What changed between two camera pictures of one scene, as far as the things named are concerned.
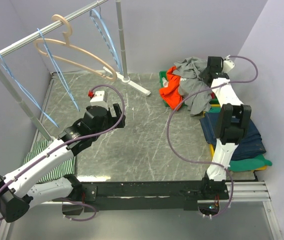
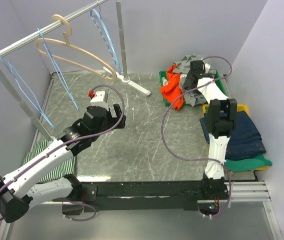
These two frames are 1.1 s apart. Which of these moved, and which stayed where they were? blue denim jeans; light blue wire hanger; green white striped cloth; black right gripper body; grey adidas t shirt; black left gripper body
Moved: black right gripper body; grey adidas t shirt
Stayed: black left gripper body; blue denim jeans; green white striped cloth; light blue wire hanger
